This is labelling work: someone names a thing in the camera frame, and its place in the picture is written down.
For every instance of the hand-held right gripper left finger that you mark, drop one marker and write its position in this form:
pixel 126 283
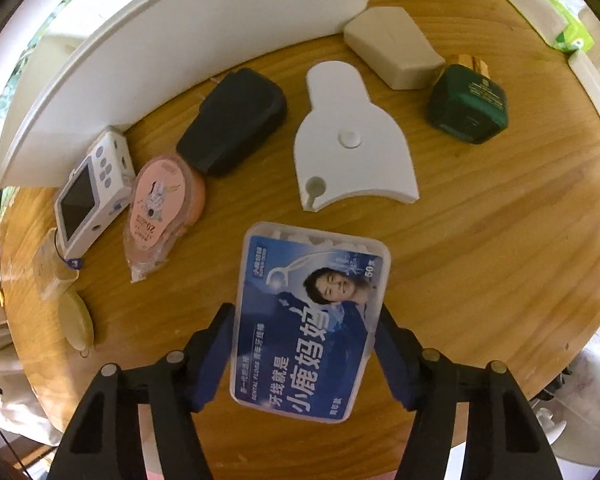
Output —
pixel 215 360

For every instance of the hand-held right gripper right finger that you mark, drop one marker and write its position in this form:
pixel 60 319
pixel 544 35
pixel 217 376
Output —
pixel 397 365

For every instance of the blue label floss box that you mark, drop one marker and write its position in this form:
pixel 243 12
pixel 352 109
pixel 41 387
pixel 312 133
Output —
pixel 310 320

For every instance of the clear sticker box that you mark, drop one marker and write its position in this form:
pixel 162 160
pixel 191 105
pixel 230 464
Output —
pixel 55 270

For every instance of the black charger plug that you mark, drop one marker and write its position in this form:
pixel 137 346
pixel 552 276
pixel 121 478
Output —
pixel 235 120

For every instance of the white plastic bin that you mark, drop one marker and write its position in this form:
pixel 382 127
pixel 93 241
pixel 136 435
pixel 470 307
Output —
pixel 180 50

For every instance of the gold round compact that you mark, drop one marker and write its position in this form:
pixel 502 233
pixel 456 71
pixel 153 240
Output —
pixel 75 322

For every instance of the pink correction tape packet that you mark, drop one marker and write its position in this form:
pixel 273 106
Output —
pixel 160 200

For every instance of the white lace cloth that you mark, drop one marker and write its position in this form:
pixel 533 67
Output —
pixel 25 400

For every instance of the white plastic holder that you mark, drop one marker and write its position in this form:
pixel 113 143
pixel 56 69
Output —
pixel 350 160

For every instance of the green perfume bottle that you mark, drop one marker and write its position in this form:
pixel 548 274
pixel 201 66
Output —
pixel 467 105

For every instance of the white rectangular box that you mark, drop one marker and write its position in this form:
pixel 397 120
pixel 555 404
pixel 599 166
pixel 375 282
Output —
pixel 595 92

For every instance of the green tissue pack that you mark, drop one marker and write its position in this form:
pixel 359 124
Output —
pixel 575 35

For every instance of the small white digital camera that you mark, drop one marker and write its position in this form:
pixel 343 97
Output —
pixel 87 200

